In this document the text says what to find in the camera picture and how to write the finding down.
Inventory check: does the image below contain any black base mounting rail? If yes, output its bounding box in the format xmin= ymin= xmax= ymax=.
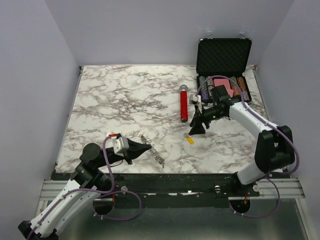
xmin=89 ymin=172 xmax=261 ymax=209

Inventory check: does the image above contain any yellow capped key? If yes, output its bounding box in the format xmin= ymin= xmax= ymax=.
xmin=183 ymin=133 xmax=195 ymax=145

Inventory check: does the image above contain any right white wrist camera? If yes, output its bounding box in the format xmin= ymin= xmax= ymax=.
xmin=189 ymin=94 xmax=202 ymax=106

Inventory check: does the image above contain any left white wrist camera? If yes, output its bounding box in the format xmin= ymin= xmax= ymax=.
xmin=112 ymin=136 xmax=129 ymax=155

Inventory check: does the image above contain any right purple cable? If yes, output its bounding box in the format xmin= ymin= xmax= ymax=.
xmin=196 ymin=75 xmax=301 ymax=218

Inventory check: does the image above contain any purple cable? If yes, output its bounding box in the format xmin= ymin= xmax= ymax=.
xmin=196 ymin=75 xmax=301 ymax=218
xmin=25 ymin=133 xmax=143 ymax=240

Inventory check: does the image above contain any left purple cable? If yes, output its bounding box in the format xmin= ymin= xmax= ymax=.
xmin=25 ymin=133 xmax=143 ymax=240

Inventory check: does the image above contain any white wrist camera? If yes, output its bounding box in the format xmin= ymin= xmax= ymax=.
xmin=189 ymin=94 xmax=202 ymax=106
xmin=112 ymin=136 xmax=129 ymax=155

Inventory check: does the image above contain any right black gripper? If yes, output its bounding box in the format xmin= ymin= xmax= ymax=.
xmin=188 ymin=104 xmax=225 ymax=136

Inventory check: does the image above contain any pink playing cards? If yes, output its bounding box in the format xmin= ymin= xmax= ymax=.
xmin=213 ymin=78 xmax=234 ymax=97

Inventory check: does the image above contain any red glitter microphone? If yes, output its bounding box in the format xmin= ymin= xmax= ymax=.
xmin=179 ymin=84 xmax=188 ymax=123

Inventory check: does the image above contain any black poker chip case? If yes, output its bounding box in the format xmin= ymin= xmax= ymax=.
xmin=196 ymin=38 xmax=252 ymax=104

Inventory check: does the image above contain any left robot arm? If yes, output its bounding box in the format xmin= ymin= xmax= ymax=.
xmin=18 ymin=134 xmax=152 ymax=240

